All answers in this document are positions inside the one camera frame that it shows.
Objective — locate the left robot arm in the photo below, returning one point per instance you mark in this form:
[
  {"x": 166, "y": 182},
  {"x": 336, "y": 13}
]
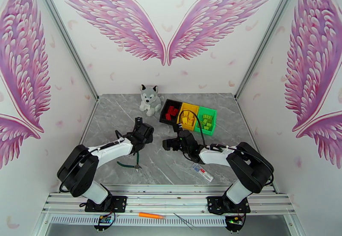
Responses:
[{"x": 115, "y": 148}]

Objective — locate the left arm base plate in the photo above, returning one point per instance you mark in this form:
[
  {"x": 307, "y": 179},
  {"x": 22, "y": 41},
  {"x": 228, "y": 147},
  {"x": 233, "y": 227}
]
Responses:
[{"x": 117, "y": 204}]

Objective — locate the yellow plastic bin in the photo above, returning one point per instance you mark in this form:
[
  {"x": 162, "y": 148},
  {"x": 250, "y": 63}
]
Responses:
[{"x": 187, "y": 128}]

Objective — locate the small circuit board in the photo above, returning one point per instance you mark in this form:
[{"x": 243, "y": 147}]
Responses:
[
  {"x": 104, "y": 220},
  {"x": 235, "y": 220}
]

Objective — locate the black plastic bin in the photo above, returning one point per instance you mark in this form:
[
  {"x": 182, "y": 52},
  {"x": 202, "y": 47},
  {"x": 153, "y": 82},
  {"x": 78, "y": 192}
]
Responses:
[{"x": 164, "y": 121}]

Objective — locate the orange pen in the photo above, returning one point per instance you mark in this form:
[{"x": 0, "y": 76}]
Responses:
[{"x": 151, "y": 215}]

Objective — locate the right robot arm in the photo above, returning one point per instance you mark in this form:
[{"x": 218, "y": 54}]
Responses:
[{"x": 213, "y": 156}]

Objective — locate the yellow square lego brick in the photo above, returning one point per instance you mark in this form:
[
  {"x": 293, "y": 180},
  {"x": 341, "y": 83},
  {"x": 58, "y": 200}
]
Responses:
[
  {"x": 184, "y": 114},
  {"x": 191, "y": 115}
]

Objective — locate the clear plastic packet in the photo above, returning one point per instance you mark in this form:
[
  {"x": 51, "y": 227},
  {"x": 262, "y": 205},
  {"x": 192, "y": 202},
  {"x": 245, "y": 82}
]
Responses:
[{"x": 203, "y": 171}]

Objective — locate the green plastic bin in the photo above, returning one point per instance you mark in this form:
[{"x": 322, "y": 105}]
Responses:
[{"x": 207, "y": 133}]

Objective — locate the aluminium rail platform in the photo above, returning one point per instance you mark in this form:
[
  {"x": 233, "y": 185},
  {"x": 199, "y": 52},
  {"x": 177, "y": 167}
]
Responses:
[{"x": 165, "y": 195}]

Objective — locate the aluminium corner post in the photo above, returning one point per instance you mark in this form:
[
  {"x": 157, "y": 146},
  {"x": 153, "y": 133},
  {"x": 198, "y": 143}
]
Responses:
[
  {"x": 270, "y": 37},
  {"x": 64, "y": 37}
]

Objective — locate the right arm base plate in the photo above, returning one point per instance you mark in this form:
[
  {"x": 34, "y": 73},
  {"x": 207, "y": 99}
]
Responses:
[{"x": 213, "y": 204}]

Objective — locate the red long lego brick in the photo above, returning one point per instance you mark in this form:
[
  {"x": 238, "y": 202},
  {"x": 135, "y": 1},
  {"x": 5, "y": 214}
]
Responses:
[{"x": 174, "y": 108}]

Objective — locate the metal tweezers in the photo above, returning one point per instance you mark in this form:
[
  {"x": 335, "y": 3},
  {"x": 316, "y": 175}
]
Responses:
[{"x": 184, "y": 221}]

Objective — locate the grey husky plush toy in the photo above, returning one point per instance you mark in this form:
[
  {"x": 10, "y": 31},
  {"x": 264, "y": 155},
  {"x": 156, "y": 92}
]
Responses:
[{"x": 149, "y": 101}]

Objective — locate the yellow long lego brick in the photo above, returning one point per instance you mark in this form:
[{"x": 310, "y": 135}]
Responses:
[
  {"x": 184, "y": 122},
  {"x": 190, "y": 122}
]

